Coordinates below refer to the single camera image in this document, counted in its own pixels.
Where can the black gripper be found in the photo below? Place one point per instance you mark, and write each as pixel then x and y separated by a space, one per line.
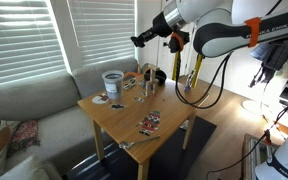
pixel 162 25

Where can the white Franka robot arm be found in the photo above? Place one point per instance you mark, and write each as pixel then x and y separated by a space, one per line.
pixel 217 36

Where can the orange octopus plush toy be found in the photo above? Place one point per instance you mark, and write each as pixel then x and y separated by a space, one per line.
pixel 130 74

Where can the grey translucent plastic cup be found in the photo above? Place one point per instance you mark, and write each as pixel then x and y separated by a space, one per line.
pixel 113 85

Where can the yellow black tripod leg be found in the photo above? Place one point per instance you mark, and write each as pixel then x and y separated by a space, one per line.
pixel 197 68
pixel 176 65

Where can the small wooden stand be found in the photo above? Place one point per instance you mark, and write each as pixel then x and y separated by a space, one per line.
pixel 151 80

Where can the white horizontal window blind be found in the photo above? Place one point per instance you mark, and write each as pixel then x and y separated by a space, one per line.
pixel 104 30
pixel 20 43

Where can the black white glasses sticker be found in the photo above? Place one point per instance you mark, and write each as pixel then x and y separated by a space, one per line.
pixel 129 83

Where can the small grey sticker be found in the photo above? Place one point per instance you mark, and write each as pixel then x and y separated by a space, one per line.
pixel 138 99

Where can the small black sticker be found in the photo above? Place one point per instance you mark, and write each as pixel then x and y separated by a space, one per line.
pixel 117 106

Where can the round white red sticker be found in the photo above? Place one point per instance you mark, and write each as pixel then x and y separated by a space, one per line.
pixel 100 99

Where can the long colourful sticker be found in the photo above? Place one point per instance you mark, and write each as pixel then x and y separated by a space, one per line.
pixel 150 122

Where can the light wooden table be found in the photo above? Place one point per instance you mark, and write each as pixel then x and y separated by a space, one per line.
pixel 127 123

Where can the small white floor object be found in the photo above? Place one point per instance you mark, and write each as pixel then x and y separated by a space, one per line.
pixel 184 125

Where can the metal spoon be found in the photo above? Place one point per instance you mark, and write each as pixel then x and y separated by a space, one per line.
pixel 137 142

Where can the dark blue rug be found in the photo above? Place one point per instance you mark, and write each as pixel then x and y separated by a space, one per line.
pixel 170 153

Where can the dark hanging jacket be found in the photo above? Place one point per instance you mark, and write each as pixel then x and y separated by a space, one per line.
pixel 272 56

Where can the grey fabric sofa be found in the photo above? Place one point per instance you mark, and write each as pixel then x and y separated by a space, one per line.
pixel 40 100

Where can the white round lamp base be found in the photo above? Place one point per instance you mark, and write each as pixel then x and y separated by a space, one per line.
pixel 254 108

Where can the red patterned cushion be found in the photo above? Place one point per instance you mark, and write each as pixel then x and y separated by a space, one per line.
pixel 24 135

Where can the glass framed low table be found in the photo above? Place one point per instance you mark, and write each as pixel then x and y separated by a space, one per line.
pixel 254 156

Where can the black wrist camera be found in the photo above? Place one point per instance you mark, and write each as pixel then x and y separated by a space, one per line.
pixel 180 40

